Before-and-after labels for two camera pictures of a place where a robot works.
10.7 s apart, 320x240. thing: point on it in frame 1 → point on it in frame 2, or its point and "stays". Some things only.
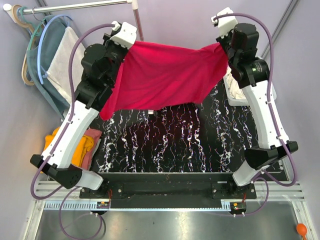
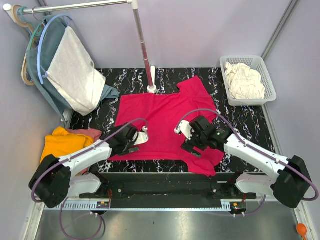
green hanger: [37, 31] stays
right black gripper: [225, 43] → [191, 146]
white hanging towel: [58, 71] stays
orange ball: [301, 229] stays
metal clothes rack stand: [21, 11] stays
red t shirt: [153, 76] → [159, 115]
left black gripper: [117, 51] → [128, 149]
